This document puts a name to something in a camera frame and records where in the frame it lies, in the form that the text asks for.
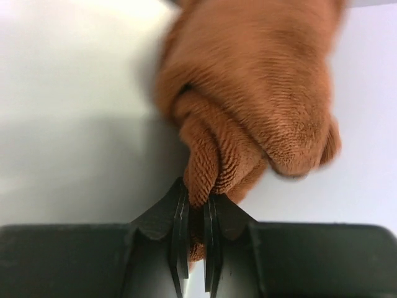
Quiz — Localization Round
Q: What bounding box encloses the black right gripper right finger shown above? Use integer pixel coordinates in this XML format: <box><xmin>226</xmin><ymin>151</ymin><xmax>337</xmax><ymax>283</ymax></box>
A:
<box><xmin>203</xmin><ymin>194</ymin><xmax>264</xmax><ymax>298</ymax></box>

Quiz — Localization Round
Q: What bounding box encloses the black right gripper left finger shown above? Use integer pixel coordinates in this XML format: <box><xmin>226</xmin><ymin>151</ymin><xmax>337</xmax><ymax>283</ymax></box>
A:
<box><xmin>122</xmin><ymin>178</ymin><xmax>189</xmax><ymax>297</ymax></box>

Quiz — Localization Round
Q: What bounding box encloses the brown towel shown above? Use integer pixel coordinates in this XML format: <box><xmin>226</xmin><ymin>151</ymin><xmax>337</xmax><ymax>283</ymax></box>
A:
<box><xmin>155</xmin><ymin>1</ymin><xmax>348</xmax><ymax>263</ymax></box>

